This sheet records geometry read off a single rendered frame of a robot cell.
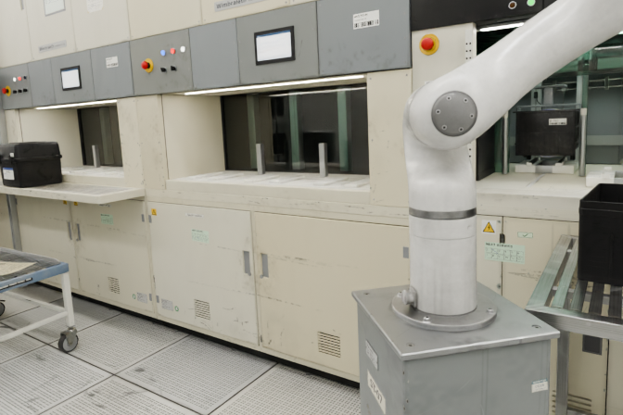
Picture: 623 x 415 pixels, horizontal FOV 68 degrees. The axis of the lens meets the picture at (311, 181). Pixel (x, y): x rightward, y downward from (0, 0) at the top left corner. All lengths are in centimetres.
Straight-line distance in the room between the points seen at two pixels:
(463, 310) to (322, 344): 123
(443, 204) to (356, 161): 145
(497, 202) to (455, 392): 84
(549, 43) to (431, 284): 45
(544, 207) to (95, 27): 236
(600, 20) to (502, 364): 57
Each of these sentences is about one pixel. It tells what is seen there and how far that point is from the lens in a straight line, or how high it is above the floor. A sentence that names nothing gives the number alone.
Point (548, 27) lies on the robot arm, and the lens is 88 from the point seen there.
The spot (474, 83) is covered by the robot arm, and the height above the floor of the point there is 117.
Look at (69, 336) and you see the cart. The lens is 277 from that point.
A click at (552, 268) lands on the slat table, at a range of 122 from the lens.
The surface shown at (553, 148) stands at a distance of 205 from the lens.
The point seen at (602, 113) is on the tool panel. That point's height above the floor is 109.
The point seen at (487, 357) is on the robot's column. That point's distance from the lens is 85.
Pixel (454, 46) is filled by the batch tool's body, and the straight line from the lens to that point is 160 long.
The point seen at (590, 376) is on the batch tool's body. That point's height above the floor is 33.
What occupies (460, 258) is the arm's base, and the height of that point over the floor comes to 88.
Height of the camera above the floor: 113
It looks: 8 degrees down
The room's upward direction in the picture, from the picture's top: 3 degrees counter-clockwise
